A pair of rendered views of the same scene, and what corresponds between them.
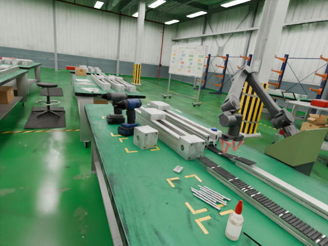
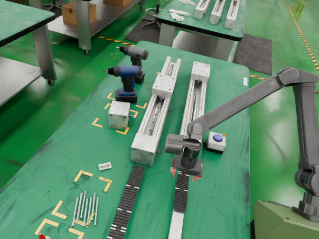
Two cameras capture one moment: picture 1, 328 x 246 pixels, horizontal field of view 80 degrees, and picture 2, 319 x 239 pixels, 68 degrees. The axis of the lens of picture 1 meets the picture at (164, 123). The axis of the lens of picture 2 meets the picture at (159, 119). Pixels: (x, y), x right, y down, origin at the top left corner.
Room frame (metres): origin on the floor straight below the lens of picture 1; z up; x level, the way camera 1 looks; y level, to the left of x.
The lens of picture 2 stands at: (0.40, -0.60, 1.62)
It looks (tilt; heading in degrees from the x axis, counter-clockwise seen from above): 41 degrees down; 36
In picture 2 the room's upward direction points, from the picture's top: 10 degrees clockwise
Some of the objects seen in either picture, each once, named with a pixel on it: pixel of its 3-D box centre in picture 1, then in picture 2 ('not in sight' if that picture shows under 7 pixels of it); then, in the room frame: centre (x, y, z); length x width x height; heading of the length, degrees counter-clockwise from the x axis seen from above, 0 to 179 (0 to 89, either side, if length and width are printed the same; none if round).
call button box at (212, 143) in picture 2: (212, 134); (214, 142); (1.23, -0.33, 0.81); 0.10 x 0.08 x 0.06; 122
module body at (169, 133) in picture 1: (152, 122); (163, 94); (1.31, 0.08, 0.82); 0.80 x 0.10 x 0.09; 32
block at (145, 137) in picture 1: (147, 136); (121, 115); (1.00, 0.08, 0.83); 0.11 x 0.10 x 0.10; 131
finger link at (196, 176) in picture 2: (234, 143); (192, 172); (0.97, -0.38, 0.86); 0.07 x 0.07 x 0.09; 34
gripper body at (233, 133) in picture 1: (234, 131); (189, 160); (0.95, -0.36, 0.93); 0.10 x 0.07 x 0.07; 124
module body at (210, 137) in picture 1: (174, 121); (194, 101); (1.41, -0.08, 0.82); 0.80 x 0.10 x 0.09; 32
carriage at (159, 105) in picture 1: (159, 107); (200, 73); (1.62, 0.05, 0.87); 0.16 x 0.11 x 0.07; 32
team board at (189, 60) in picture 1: (184, 74); not in sight; (7.06, -0.52, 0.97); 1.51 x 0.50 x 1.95; 47
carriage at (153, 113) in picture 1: (153, 115); (164, 87); (1.31, 0.08, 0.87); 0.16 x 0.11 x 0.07; 32
